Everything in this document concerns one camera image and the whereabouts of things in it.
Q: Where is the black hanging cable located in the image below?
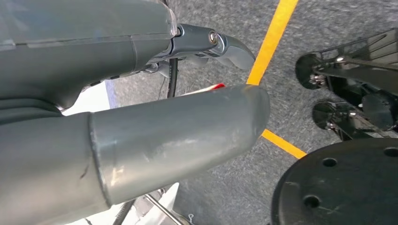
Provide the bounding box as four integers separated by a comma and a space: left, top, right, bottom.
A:
166, 57, 179, 99

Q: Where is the black round robot foot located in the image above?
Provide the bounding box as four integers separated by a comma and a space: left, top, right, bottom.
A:
270, 138, 398, 225

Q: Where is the black metal ankle mechanism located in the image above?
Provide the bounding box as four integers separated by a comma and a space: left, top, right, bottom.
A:
294, 27, 398, 141

